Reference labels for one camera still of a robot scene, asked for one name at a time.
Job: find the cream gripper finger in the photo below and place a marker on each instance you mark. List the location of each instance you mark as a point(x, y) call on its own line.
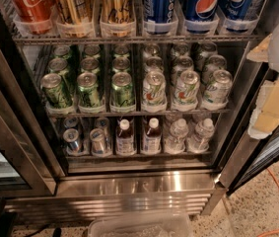
point(260, 52)
point(265, 117)

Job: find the green can column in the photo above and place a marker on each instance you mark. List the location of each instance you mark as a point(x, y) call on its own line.
point(92, 50)
point(88, 90)
point(121, 64)
point(122, 93)
point(121, 50)
point(90, 64)

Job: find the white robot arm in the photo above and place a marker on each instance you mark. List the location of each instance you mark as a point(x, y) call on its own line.
point(273, 51)

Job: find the white diet can middle right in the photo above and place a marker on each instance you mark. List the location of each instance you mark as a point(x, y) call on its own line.
point(213, 63)

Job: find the white diet can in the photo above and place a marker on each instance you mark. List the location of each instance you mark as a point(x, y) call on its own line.
point(179, 49)
point(154, 85)
point(186, 87)
point(153, 63)
point(213, 63)
point(218, 87)
point(201, 52)
point(150, 50)
point(181, 64)

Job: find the white diet can back right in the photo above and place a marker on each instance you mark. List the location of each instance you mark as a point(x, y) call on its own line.
point(201, 52)

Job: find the white diet can front right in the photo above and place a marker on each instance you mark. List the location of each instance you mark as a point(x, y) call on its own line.
point(218, 87)

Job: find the right open fridge door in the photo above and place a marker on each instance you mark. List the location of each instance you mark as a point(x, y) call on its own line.
point(244, 157)

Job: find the white diet can middle centre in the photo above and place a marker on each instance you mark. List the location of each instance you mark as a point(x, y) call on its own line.
point(181, 64)

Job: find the blue pepsi can middle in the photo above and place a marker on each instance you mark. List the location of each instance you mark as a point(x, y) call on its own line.
point(200, 16)

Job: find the white diet can back centre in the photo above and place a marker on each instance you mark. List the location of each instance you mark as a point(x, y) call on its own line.
point(179, 49)

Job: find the white diet can front middle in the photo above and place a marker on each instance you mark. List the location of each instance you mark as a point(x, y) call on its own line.
point(186, 87)

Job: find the white diet can middle left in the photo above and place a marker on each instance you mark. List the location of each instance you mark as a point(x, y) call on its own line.
point(153, 63)

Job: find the white diet can back left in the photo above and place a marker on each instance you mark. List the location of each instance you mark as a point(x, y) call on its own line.
point(150, 50)

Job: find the white diet can front left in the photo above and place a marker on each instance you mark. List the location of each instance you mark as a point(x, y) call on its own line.
point(154, 85)

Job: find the blue pepsi can left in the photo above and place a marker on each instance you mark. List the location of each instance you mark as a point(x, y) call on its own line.
point(157, 15)

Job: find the gold can right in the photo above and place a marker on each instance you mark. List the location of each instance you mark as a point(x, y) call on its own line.
point(117, 15)

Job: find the gold can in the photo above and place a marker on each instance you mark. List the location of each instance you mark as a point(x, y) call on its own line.
point(117, 15)
point(74, 16)

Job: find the silver can bottom back right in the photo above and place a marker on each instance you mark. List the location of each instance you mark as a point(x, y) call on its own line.
point(103, 123)

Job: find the silver can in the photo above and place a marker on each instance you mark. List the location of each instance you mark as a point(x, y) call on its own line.
point(73, 140)
point(99, 143)
point(71, 123)
point(103, 123)

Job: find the silver can bottom front right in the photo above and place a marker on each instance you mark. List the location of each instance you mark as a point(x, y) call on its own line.
point(99, 143)

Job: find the gold can left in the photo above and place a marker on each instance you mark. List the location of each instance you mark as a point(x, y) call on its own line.
point(74, 16)

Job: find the green can back left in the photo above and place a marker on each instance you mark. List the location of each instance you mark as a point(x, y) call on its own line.
point(63, 51)

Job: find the green can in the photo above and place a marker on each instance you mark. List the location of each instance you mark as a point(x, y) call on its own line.
point(63, 51)
point(61, 67)
point(56, 91)

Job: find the silver can bottom back left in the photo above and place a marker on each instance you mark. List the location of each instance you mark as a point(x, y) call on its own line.
point(71, 123)

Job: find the green can middle left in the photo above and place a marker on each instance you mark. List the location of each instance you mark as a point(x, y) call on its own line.
point(61, 67)

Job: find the silver can bottom front left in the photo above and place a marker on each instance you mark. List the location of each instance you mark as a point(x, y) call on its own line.
point(73, 140)

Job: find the green can front left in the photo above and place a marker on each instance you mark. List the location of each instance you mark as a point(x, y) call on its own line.
point(56, 91)

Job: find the steel fridge base grille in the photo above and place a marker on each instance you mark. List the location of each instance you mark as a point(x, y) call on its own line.
point(86, 199)

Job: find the red cola can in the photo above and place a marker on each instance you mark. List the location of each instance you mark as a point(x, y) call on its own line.
point(34, 14)

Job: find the clear water bottle right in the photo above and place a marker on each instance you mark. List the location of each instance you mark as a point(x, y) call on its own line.
point(198, 142)

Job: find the brown tea bottle right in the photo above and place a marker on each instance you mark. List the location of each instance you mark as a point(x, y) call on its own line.
point(151, 141)

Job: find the brown tea bottle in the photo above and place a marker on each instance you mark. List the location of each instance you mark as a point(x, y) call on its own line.
point(151, 141)
point(124, 139)

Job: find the brown tea bottle left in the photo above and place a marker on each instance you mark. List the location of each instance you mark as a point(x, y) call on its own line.
point(124, 139)

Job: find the clear plastic bin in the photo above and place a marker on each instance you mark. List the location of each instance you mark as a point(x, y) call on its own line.
point(158, 224)

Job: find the middle wire shelf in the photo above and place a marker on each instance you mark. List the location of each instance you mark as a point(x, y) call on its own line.
point(135, 114)

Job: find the wire shelf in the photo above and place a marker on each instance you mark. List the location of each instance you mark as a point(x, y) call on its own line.
point(19, 40)
point(135, 114)

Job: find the top wire shelf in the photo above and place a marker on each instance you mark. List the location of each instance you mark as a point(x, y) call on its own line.
point(19, 40)

